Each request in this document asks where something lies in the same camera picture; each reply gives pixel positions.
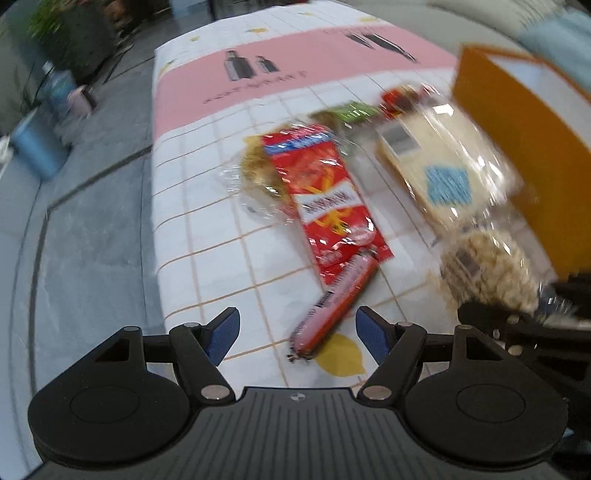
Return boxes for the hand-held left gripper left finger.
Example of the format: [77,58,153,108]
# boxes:
[83,306,242,406]

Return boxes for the pink sausage stick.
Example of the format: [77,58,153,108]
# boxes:
[287,251,380,363]

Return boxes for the small red snack packet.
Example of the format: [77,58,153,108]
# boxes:
[381,85,435,118]

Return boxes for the dark cabinet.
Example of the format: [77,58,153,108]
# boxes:
[60,0,121,84]

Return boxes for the light blue pillow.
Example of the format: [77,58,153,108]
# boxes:
[519,9,591,100]

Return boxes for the green raisin packet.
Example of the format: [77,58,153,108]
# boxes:
[308,102,383,132]

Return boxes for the silver trash bin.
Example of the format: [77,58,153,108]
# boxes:
[9,108,70,181]

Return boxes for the clear puffed snack packet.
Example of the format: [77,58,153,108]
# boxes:
[436,226,568,319]

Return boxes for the printed pink white tablecloth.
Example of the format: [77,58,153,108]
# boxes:
[151,0,559,388]

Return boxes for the orange box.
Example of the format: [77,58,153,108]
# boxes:
[450,44,591,280]

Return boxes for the large water jug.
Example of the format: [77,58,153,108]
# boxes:
[39,62,79,116]

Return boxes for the small pink heater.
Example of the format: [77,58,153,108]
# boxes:
[67,85,98,114]

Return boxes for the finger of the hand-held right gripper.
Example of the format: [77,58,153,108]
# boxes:
[458,299,542,330]
[551,274,591,320]

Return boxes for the grey sofa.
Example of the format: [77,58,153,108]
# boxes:
[416,0,591,93]

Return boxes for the pale cracker packet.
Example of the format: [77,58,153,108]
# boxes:
[374,104,522,232]

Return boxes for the trailing green plant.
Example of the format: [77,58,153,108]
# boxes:
[28,0,70,33]

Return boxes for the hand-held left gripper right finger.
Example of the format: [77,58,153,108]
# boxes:
[355,305,509,402]

